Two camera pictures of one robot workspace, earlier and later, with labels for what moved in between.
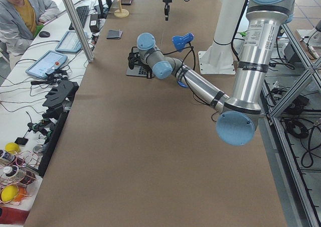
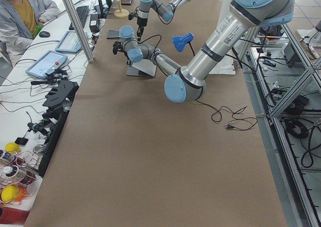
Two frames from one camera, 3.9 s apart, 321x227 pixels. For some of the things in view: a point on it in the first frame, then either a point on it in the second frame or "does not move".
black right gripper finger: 168,13 → 142,31
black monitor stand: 103,12 does not move
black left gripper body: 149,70 → 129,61
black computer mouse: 44,34 does not move
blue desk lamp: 179,42 does not move
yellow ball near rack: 12,147 does not move
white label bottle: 7,156 does not move
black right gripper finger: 166,13 → 139,32
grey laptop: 137,70 does not move
